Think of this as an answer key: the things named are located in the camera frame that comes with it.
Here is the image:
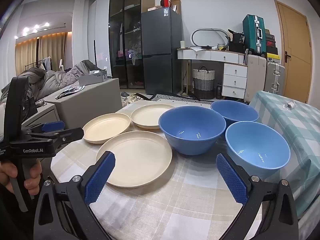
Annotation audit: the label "beige suitcase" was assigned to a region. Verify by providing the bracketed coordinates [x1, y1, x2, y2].
[244, 54, 267, 103]

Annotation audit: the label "black and white papers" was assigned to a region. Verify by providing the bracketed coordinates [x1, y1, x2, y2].
[55, 85, 85, 99]

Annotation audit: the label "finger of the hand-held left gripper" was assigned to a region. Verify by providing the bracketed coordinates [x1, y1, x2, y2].
[21, 120, 65, 134]
[27, 127, 85, 149]

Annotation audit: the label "grey sofa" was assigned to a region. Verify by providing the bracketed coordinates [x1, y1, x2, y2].
[21, 78, 123, 130]

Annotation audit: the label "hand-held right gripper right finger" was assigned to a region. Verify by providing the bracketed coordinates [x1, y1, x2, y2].
[215, 153, 299, 240]

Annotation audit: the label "large dark blue bowl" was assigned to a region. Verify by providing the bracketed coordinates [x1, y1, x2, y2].
[158, 106, 226, 156]

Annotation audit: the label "wooden door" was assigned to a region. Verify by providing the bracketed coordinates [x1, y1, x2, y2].
[274, 0, 313, 104]

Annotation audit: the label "black and white patterned rug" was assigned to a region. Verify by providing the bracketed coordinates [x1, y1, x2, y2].
[150, 93, 250, 105]

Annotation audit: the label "printed tote bag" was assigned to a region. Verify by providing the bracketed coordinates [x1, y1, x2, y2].
[121, 92, 155, 104]

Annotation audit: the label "teal checked tablecloth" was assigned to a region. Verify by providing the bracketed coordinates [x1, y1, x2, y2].
[249, 90, 320, 218]

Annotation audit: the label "teal suitcase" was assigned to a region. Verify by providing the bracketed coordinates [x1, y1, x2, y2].
[242, 14, 266, 55]

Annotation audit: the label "woven laundry basket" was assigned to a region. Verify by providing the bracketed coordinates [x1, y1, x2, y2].
[192, 66, 216, 100]

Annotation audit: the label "clothes rack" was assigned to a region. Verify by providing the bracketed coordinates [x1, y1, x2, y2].
[35, 57, 53, 70]

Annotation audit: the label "light blue bowl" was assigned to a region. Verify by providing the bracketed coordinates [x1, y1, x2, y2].
[225, 121, 291, 180]

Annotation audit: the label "cardboard box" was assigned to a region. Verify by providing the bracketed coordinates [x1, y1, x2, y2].
[170, 0, 182, 14]

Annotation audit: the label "dark grey refrigerator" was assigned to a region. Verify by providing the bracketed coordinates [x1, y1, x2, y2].
[141, 7, 182, 95]

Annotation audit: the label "dark glass door cabinet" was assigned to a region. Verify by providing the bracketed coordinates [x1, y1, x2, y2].
[108, 0, 155, 89]

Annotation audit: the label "oval mirror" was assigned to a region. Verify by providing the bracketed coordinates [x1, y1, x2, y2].
[191, 28, 230, 47]

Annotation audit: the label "stack of dark boxes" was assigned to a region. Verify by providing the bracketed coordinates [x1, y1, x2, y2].
[264, 29, 280, 62]

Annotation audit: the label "grey quilt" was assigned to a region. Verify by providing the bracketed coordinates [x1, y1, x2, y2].
[0, 59, 107, 103]

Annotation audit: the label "black bag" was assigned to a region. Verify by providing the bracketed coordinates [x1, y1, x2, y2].
[228, 29, 247, 53]

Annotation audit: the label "ceiling track light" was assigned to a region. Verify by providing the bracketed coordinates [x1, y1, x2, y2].
[14, 22, 67, 40]

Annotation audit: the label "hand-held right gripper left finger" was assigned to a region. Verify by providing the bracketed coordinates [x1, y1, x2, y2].
[33, 151, 118, 240]

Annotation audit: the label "person's left hand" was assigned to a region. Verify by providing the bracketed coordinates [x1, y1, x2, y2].
[0, 159, 42, 199]

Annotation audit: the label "beige curtains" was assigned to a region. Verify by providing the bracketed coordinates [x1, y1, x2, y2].
[15, 31, 73, 75]

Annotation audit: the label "grey shoe box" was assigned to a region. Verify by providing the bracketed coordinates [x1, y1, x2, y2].
[78, 70, 108, 87]

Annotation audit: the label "white vanity desk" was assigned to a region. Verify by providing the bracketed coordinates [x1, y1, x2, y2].
[177, 47, 248, 100]

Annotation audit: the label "beige checked tablecloth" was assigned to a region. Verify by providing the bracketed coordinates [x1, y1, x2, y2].
[51, 97, 304, 240]

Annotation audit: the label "silver suitcase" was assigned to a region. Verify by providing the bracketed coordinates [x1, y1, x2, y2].
[264, 60, 286, 96]

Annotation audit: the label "small dark blue bowl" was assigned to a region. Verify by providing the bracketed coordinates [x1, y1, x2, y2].
[210, 100, 259, 130]

